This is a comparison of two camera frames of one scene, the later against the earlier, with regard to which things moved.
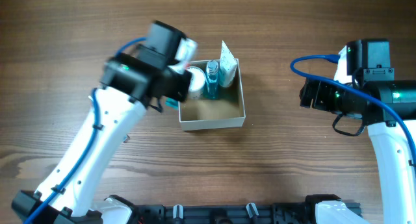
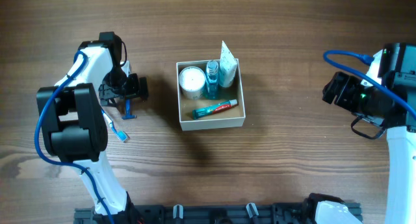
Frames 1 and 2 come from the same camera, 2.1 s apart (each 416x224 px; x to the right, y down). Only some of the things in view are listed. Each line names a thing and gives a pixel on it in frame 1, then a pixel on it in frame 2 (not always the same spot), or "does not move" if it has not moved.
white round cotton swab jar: x=197 y=82 does not move
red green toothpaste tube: x=171 y=103 -> x=198 y=112
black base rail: x=243 y=213 does not move
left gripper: x=181 y=86 -> x=130 y=88
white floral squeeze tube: x=227 y=67 does not move
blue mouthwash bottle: x=212 y=88 does not move
